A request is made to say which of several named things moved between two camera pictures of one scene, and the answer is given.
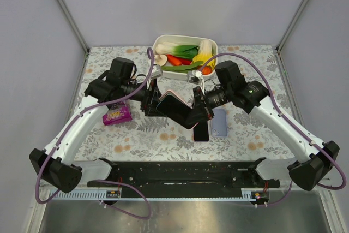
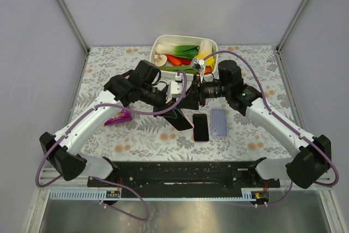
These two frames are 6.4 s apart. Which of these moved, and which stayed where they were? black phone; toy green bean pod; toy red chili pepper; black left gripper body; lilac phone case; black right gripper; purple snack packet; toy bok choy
Moved: black right gripper; black left gripper body
Stayed: toy red chili pepper; purple snack packet; toy bok choy; lilac phone case; black phone; toy green bean pod
